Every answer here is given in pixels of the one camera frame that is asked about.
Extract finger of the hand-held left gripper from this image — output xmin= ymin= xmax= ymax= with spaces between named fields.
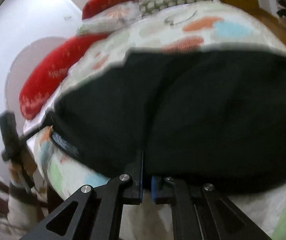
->
xmin=20 ymin=111 xmax=58 ymax=142

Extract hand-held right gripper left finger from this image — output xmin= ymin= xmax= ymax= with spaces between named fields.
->
xmin=20 ymin=150 xmax=144 ymax=240

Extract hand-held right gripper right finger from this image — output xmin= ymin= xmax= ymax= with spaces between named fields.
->
xmin=151 ymin=175 xmax=272 ymax=240

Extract black pants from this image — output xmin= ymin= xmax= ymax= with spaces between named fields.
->
xmin=54 ymin=47 xmax=286 ymax=196

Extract person's left forearm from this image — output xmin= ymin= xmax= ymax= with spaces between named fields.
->
xmin=7 ymin=155 xmax=49 ymax=230

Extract long red pillow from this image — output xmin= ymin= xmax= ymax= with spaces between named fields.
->
xmin=19 ymin=34 xmax=108 ymax=120
xmin=82 ymin=0 xmax=156 ymax=20

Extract round pink headboard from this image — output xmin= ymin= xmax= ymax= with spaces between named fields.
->
xmin=5 ymin=37 xmax=70 ymax=110

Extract floral white pillow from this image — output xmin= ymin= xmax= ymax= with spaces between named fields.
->
xmin=76 ymin=1 xmax=143 ymax=36

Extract heart-printed white blanket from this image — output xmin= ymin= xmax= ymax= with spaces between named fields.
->
xmin=24 ymin=1 xmax=286 ymax=240

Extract olive dotted pillow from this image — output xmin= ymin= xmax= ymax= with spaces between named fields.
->
xmin=139 ymin=0 xmax=214 ymax=18

